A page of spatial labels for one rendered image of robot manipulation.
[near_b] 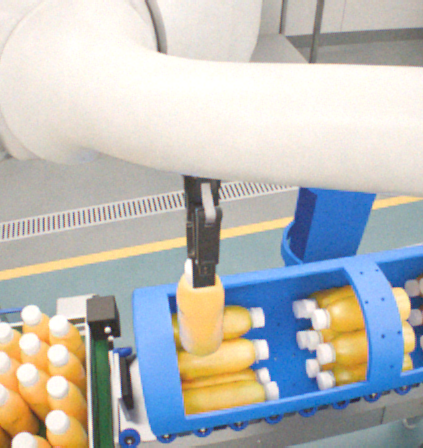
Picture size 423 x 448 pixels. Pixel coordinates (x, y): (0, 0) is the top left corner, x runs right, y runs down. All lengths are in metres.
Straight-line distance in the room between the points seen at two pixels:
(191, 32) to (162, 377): 0.58
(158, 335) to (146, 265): 1.70
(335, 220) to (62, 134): 1.30
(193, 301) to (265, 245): 1.94
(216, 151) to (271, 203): 2.61
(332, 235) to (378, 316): 0.72
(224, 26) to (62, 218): 2.52
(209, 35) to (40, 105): 0.15
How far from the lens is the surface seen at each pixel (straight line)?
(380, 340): 0.88
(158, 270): 2.45
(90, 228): 2.72
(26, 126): 0.27
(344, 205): 1.47
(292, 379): 1.07
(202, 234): 0.49
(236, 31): 0.38
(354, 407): 1.11
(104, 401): 1.13
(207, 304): 0.64
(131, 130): 0.21
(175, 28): 0.34
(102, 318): 1.11
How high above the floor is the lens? 1.92
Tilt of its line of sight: 46 degrees down
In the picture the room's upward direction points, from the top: straight up
